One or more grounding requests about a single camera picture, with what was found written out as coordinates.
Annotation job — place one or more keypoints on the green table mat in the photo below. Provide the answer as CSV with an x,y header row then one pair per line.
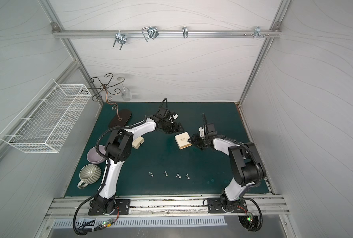
x,y
209,170

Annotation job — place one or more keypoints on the aluminium crossbar rail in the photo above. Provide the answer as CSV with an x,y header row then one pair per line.
x,y
163,34

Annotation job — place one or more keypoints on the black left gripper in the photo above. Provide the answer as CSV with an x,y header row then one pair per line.
x,y
170,127

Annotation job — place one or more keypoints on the metal clamp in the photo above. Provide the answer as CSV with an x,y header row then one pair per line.
x,y
150,32
120,39
257,34
185,32

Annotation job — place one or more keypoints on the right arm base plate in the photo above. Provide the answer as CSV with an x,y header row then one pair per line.
x,y
219,205

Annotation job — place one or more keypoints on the black metal jewelry stand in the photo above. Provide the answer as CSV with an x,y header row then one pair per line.
x,y
104,93

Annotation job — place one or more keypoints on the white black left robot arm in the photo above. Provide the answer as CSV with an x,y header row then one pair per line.
x,y
115,146

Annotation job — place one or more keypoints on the clear glass cup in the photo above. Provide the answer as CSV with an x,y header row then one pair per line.
x,y
125,92

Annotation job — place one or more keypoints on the aluminium front rail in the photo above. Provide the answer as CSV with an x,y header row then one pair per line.
x,y
157,206

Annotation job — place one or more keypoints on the white vented cable duct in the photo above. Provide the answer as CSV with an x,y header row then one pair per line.
x,y
137,222

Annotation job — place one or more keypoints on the small cream box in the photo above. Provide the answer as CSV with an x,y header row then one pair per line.
x,y
137,142

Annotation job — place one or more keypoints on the white wire basket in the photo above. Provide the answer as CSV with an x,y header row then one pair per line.
x,y
43,126

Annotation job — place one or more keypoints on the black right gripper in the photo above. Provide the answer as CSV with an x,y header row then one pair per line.
x,y
198,140

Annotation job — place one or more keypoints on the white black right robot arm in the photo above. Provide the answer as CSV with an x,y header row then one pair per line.
x,y
246,164

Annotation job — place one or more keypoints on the green striped mug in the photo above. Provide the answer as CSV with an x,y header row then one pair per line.
x,y
89,174

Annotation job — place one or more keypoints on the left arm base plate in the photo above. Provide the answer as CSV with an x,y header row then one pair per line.
x,y
100,207

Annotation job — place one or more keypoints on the purple plate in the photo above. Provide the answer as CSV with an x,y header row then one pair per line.
x,y
94,158

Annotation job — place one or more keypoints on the cream drawer jewelry box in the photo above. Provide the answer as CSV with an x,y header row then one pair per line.
x,y
182,140

